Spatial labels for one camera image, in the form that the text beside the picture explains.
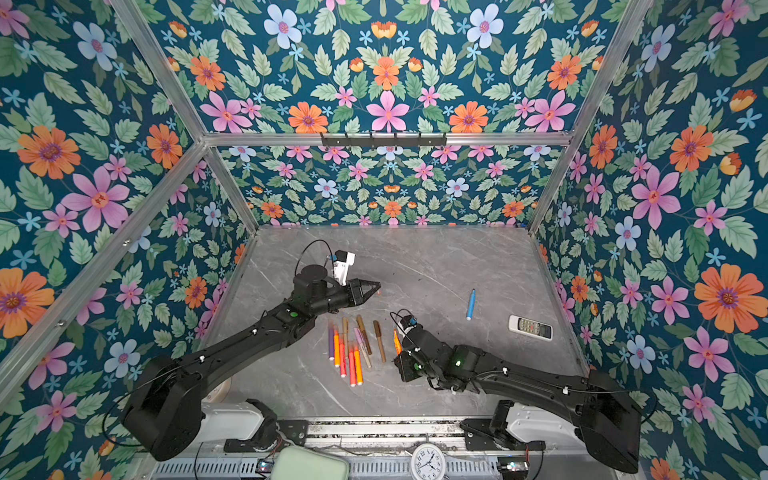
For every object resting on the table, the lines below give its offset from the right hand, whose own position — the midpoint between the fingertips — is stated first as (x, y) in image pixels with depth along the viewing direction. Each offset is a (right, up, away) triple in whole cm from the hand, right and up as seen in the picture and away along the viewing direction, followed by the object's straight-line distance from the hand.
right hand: (394, 362), depth 77 cm
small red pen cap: (-4, +18, 0) cm, 18 cm away
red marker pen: (-15, -3, +9) cm, 18 cm away
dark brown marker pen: (-6, +4, +14) cm, 15 cm away
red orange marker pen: (-12, -4, +7) cm, 15 cm away
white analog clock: (+8, -20, -10) cm, 23 cm away
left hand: (-3, +22, -2) cm, 22 cm away
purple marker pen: (-20, +2, +13) cm, 24 cm away
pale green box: (-23, -20, -9) cm, 32 cm away
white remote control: (+42, +6, +14) cm, 44 cm away
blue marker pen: (+24, +11, +19) cm, 33 cm away
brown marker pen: (-11, +5, +16) cm, 20 cm away
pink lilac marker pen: (-10, 0, +11) cm, 15 cm away
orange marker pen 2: (+1, +5, 0) cm, 5 cm away
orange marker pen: (-18, 0, +11) cm, 21 cm away
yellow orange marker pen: (-11, -4, +7) cm, 13 cm away
